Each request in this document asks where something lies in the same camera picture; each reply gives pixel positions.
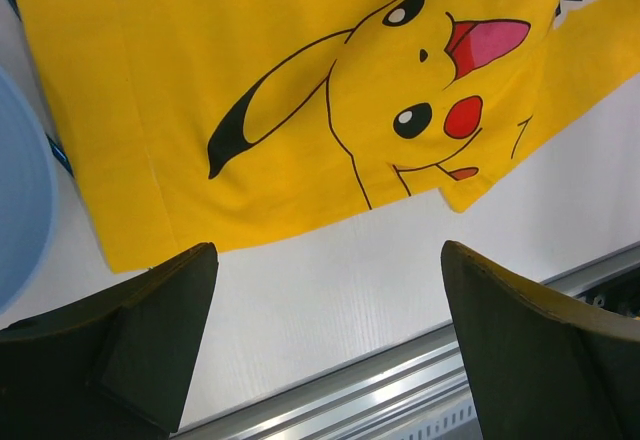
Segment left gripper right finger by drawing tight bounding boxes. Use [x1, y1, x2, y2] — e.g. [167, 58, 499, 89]
[441, 241, 639, 439]

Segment blue metallic fork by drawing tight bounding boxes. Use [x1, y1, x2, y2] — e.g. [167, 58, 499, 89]
[46, 134, 74, 177]

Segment aluminium mounting rail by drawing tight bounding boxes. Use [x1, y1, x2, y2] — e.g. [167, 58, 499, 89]
[177, 242, 640, 440]

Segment light blue plate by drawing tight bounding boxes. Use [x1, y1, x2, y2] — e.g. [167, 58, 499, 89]
[1, 71, 58, 311]

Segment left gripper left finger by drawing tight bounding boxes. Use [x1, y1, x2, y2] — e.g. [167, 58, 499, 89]
[1, 243, 218, 439]

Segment yellow Pikachu cloth placemat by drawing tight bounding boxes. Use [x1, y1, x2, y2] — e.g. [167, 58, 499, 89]
[16, 0, 639, 272]

